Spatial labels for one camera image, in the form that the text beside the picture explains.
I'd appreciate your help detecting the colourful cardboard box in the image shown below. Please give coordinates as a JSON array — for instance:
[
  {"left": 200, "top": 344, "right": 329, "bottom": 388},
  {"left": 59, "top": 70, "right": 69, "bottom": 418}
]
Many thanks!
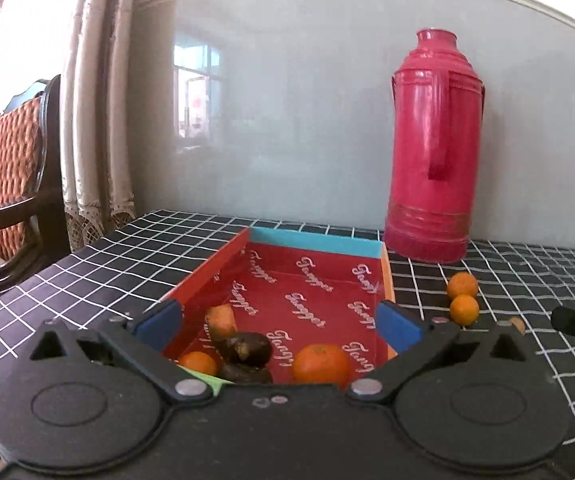
[{"left": 160, "top": 226, "right": 397, "bottom": 387}]

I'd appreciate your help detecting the red thermos flask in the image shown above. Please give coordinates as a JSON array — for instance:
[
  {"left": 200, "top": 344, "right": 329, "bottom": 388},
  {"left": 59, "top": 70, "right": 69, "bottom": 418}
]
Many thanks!
[{"left": 383, "top": 28, "right": 487, "bottom": 264}]

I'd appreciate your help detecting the dark brown fruit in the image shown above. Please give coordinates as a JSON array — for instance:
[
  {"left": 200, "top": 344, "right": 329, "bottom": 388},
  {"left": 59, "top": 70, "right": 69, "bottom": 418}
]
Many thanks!
[
  {"left": 216, "top": 331, "right": 274, "bottom": 367},
  {"left": 217, "top": 364, "right": 273, "bottom": 386}
]

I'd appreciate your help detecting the black white checked tablecloth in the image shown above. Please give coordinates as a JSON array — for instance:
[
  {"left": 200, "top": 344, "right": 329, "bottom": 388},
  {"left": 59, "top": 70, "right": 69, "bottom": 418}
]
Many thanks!
[{"left": 0, "top": 210, "right": 575, "bottom": 480}]

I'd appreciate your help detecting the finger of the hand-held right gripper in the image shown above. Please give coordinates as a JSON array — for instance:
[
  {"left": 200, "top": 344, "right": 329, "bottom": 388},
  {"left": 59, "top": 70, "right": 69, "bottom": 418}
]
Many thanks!
[{"left": 551, "top": 305, "right": 575, "bottom": 336}]

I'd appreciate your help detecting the pale orange fruit piece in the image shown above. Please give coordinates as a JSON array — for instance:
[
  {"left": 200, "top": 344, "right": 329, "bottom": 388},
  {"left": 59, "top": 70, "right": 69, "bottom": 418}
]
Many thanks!
[{"left": 204, "top": 304, "right": 236, "bottom": 339}]

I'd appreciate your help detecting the large orange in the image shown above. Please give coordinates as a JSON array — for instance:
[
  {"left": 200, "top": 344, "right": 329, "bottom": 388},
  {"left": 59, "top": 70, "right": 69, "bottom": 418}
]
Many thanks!
[{"left": 291, "top": 343, "right": 353, "bottom": 387}]

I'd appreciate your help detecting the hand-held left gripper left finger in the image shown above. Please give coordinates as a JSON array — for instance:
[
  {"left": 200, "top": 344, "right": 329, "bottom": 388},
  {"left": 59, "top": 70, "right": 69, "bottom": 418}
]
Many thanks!
[{"left": 30, "top": 299, "right": 215, "bottom": 403}]

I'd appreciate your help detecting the small orange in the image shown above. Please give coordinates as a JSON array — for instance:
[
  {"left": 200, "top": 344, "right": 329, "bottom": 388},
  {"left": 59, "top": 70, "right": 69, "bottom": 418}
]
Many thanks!
[
  {"left": 177, "top": 351, "right": 218, "bottom": 377},
  {"left": 449, "top": 294, "right": 481, "bottom": 325},
  {"left": 446, "top": 271, "right": 479, "bottom": 300}
]

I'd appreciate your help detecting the beige lace curtain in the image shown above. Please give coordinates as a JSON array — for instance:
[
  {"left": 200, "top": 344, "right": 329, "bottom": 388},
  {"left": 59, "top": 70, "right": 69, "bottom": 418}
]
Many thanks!
[{"left": 0, "top": 0, "right": 140, "bottom": 253}]

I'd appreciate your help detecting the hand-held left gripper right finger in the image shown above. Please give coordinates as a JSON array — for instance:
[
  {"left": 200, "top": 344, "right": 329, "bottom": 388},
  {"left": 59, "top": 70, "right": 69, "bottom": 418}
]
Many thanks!
[{"left": 347, "top": 299, "right": 538, "bottom": 403}]

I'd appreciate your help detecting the dark wooden chair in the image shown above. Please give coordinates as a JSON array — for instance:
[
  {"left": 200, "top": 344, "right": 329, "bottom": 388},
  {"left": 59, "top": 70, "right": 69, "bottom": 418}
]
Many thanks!
[{"left": 0, "top": 75, "right": 70, "bottom": 306}]

